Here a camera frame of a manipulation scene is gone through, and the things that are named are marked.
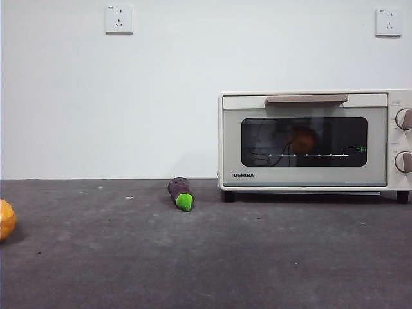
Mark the white wall power socket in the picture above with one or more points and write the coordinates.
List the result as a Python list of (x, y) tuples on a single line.
[(119, 19), (389, 22)]

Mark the purple toy eggplant green stem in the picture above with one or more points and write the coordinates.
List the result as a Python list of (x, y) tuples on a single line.
[(180, 193)]

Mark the white Toshiba toaster oven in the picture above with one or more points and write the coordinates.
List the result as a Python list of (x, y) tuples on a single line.
[(399, 138)]

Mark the white oven knob brown grip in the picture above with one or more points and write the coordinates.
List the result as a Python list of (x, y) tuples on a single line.
[(404, 161), (404, 119)]

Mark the yellow corn cob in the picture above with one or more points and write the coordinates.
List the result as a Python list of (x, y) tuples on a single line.
[(7, 222)]

